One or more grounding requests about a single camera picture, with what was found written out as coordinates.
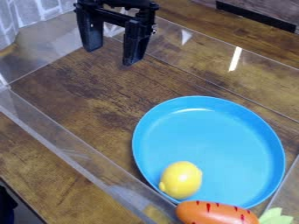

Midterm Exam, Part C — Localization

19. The orange toy carrot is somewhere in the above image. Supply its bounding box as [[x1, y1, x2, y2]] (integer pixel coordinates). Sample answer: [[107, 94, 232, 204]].
[[174, 200, 294, 224]]

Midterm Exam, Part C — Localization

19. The yellow toy lemon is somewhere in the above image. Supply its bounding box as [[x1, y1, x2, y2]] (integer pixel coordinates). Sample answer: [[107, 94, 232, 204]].
[[158, 161, 202, 200]]

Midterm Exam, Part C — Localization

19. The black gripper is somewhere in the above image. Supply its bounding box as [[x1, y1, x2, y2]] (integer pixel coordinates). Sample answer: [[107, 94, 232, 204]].
[[74, 0, 158, 66]]

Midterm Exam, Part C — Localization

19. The dark baseboard strip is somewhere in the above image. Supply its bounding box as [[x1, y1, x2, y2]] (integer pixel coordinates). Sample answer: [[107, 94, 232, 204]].
[[216, 0, 296, 33]]

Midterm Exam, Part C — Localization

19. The blue round plastic tray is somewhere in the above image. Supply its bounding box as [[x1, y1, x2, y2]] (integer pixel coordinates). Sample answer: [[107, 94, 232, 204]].
[[132, 96, 285, 208]]

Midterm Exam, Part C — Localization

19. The white brick pattern curtain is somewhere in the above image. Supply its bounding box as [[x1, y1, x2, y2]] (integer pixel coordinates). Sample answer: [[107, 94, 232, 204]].
[[0, 0, 75, 51]]

